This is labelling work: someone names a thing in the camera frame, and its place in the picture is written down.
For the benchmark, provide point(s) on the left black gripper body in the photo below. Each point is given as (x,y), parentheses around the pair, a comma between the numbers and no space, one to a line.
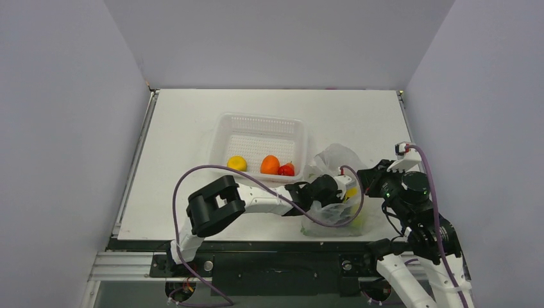
(333,199)

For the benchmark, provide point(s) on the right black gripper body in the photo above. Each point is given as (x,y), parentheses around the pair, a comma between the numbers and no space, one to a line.
(370,181)

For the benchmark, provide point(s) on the yellow fake banana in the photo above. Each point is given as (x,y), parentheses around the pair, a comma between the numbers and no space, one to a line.
(350,193)

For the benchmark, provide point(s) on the clear plastic bag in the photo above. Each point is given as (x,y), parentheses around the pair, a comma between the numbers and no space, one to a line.
(328,162)

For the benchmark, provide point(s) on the red fake fruit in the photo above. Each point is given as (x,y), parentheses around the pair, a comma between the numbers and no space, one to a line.
(286,170)

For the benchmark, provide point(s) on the green fake fruit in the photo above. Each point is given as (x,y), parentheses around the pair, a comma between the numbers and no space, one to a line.
(358,222)

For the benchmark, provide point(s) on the orange fake fruit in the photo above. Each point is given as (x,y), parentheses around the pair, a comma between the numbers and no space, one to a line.
(270,165)

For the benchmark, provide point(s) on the yellow fake fruit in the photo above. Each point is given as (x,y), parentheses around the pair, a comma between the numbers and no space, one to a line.
(237,163)

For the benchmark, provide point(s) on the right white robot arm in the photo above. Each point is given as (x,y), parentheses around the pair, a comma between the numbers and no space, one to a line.
(430,237)

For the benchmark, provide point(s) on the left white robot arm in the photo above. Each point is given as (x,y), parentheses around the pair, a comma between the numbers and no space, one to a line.
(217,205)

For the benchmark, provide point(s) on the white perforated plastic tray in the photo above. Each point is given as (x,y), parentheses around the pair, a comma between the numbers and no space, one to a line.
(253,137)

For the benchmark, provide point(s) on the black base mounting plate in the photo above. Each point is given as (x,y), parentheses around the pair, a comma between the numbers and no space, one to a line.
(279,268)

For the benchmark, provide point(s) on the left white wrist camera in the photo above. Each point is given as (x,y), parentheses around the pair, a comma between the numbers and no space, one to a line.
(344,182)

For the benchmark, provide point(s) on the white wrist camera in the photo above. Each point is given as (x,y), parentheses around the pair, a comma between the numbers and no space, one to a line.
(407,158)
(344,182)

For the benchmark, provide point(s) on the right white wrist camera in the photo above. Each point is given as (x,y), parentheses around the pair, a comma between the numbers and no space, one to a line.
(407,158)

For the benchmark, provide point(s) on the aluminium frame rail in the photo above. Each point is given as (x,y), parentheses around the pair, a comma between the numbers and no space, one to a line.
(117,267)

